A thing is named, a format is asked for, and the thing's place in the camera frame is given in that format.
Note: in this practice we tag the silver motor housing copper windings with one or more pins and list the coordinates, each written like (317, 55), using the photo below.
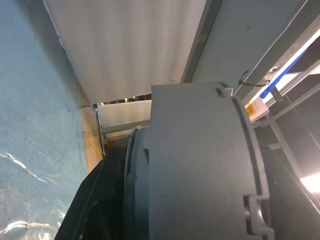
(195, 162)

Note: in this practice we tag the blue strip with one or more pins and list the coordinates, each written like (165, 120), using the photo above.
(282, 75)

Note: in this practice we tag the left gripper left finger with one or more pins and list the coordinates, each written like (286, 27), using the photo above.
(100, 200)

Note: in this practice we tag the white foam sheet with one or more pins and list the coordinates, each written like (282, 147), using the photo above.
(125, 50)

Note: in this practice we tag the white panel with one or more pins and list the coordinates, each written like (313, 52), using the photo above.
(122, 112)

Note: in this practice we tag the white and yellow label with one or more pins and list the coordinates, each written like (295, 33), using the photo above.
(257, 110)

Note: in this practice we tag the brown cardboard sheet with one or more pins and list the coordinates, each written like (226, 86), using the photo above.
(87, 140)

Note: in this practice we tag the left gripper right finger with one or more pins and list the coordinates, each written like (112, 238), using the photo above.
(287, 205)

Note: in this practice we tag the blue plastic table cover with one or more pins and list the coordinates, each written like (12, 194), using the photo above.
(30, 100)

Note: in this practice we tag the aluminium frame rack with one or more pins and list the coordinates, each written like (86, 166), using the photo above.
(287, 57)

